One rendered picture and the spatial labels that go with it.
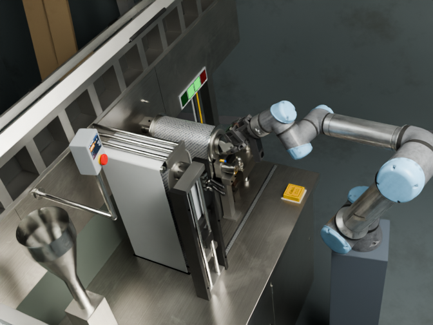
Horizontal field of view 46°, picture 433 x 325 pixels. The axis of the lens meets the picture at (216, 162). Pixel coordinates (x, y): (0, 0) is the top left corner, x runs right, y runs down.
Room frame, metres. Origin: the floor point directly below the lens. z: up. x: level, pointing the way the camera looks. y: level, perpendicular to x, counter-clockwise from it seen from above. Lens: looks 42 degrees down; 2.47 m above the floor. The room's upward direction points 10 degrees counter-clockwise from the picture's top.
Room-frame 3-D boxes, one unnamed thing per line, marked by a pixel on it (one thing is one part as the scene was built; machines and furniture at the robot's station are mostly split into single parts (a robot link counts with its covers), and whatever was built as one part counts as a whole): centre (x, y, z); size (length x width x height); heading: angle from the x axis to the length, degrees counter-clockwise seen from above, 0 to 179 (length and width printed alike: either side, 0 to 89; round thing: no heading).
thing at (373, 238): (1.21, -0.49, 0.95); 0.15 x 0.15 x 0.10
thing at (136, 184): (1.29, 0.30, 1.17); 0.34 x 0.05 x 0.54; 57
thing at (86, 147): (1.04, 0.31, 1.66); 0.07 x 0.07 x 0.10; 72
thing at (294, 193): (1.49, -0.30, 0.91); 0.07 x 0.07 x 0.02; 57
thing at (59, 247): (0.94, 0.47, 1.50); 0.14 x 0.14 x 0.06
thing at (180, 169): (1.26, 0.10, 1.34); 0.06 x 0.06 x 0.06; 57
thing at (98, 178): (1.04, 0.32, 1.51); 0.02 x 0.02 x 0.20
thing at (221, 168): (1.43, -0.03, 1.05); 0.06 x 0.05 x 0.31; 57
